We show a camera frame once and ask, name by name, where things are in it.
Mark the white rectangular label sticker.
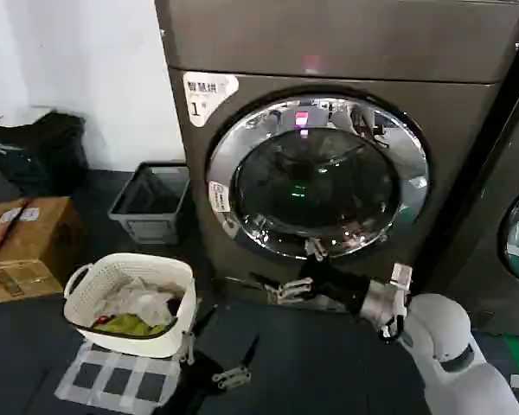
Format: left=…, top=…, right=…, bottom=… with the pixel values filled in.
left=182, top=72, right=240, bottom=128

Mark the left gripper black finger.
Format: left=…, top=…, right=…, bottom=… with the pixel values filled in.
left=181, top=304, right=220, bottom=367
left=210, top=334, right=261, bottom=385

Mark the black plastic crate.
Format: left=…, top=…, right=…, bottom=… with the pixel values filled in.
left=0, top=110, right=89, bottom=196

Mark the grey plastic basket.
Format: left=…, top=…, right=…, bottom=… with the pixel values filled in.
left=107, top=160, right=192, bottom=247

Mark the large brown cardboard box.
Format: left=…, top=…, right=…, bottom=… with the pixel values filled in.
left=0, top=195, right=84, bottom=278

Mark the white cloth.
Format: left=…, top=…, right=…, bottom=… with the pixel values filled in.
left=89, top=275, right=188, bottom=326

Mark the white sheet on crate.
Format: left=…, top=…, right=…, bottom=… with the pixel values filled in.
left=0, top=105, right=57, bottom=127

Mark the white plastic laundry basket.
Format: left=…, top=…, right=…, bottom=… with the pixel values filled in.
left=63, top=252, right=198, bottom=359

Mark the grey dryer with dark edge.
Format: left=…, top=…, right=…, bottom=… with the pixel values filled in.
left=422, top=41, right=519, bottom=339

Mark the checkered grey white mat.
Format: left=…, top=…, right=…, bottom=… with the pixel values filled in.
left=53, top=338, right=185, bottom=405

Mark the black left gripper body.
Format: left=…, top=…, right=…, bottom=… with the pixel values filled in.
left=172, top=349, right=228, bottom=415

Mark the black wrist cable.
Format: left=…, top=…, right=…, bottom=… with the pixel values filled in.
left=376, top=314, right=407, bottom=345

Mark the flat brown cardboard box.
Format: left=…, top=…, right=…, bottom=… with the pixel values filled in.
left=0, top=258, right=67, bottom=305

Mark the yellow-green cloth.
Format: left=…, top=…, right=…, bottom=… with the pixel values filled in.
left=93, top=312, right=169, bottom=337

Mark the grey front-load dryer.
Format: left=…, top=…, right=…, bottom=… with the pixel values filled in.
left=153, top=0, right=519, bottom=313

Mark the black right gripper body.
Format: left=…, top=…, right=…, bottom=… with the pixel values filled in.
left=297, top=259, right=372, bottom=314

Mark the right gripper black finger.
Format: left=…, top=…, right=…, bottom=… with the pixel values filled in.
left=249, top=271, right=316, bottom=306
left=303, top=236, right=328, bottom=264

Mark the round glass dryer door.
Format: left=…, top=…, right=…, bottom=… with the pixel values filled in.
left=206, top=85, right=432, bottom=261

